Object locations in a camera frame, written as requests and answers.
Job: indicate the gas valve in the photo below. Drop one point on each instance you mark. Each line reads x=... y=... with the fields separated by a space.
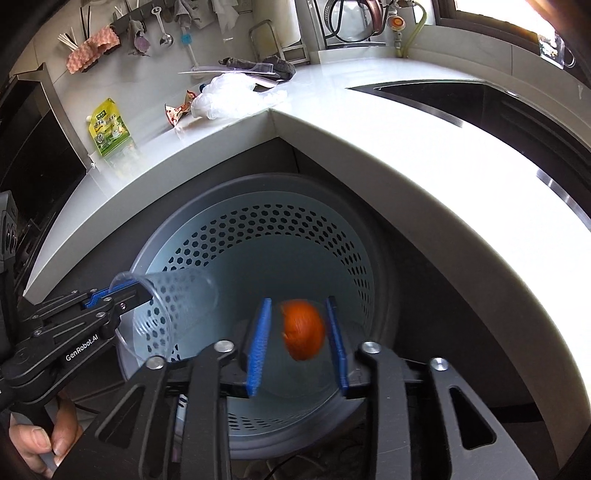
x=396 y=21

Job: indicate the orange peel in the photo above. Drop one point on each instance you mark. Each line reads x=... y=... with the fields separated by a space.
x=302 y=330

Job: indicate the person's left hand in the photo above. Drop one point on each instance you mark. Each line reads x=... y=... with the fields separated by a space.
x=34 y=443

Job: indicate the window with frame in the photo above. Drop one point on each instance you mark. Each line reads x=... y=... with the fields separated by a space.
x=489 y=11

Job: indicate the black pot lid rack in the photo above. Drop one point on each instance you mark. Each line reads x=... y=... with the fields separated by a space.
x=355 y=45

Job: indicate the dark cloth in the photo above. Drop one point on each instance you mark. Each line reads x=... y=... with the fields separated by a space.
x=279 y=67

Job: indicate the grey wall rack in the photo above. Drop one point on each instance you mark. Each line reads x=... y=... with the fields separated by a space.
x=122 y=25

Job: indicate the yellow green seasoning pouch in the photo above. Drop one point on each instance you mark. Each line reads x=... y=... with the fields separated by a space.
x=108 y=129

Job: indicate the white cutting board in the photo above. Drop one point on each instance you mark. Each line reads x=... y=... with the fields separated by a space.
x=288 y=23

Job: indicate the dark chopsticks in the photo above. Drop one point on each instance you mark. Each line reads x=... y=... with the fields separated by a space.
x=85 y=18

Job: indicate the white brush with blue band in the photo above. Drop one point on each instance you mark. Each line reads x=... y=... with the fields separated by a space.
x=186 y=37

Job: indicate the white hanging cloth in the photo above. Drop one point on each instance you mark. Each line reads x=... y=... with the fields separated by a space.
x=231 y=14

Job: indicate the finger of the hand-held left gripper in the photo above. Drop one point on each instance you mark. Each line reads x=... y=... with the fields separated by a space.
x=99 y=297
x=131 y=302

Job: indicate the pink dishcloth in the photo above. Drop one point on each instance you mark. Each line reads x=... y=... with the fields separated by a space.
x=92 y=48

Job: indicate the white chopsticks bundle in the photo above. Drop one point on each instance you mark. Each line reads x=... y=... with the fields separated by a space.
x=69 y=39

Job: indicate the metal cutting board stand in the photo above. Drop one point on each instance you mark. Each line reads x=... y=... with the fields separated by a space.
x=295 y=54

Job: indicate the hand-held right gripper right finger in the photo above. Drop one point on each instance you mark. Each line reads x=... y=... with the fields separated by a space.
x=337 y=346

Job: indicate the clear plastic cup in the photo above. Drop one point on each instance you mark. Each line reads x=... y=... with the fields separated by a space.
x=184 y=295

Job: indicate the grey perforated bin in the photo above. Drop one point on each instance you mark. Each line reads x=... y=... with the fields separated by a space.
x=286 y=240

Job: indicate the black gas stove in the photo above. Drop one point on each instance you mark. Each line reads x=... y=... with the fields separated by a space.
x=37 y=161

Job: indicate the grey and purple dishcloth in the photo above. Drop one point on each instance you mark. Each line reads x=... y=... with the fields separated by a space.
x=138 y=44

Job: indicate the white plastic bag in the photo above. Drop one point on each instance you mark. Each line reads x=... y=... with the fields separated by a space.
x=226 y=97

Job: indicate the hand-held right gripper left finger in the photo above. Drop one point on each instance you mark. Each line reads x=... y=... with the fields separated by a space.
x=257 y=353

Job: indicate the dark steel-rimmed sink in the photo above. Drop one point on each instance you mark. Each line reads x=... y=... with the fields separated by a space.
x=485 y=106

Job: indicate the brown torn wrapper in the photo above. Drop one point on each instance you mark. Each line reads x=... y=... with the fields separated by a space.
x=175 y=113

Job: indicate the clear container with green print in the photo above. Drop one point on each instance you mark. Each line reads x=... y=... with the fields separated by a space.
x=550 y=50

